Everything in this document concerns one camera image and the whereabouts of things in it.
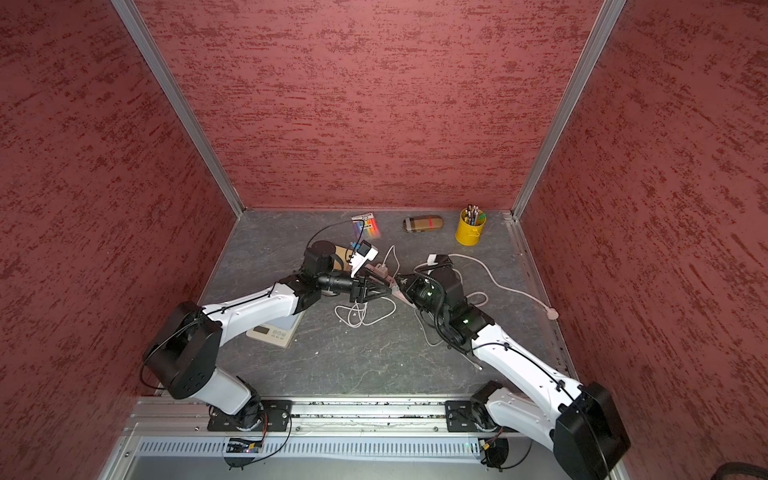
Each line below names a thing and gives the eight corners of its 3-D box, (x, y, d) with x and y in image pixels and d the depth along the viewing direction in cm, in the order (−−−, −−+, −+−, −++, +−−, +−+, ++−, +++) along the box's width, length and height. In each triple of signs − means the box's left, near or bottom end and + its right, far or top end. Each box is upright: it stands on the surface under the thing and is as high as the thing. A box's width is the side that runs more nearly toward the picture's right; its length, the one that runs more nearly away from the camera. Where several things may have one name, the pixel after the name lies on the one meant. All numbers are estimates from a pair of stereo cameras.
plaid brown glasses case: (404, 234, 117) (404, 227, 113) (403, 223, 120) (403, 216, 117) (442, 231, 118) (444, 224, 114) (440, 221, 121) (441, 214, 118)
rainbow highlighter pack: (356, 242, 114) (355, 238, 112) (350, 219, 122) (349, 215, 120) (380, 237, 116) (380, 233, 114) (373, 214, 123) (373, 211, 122)
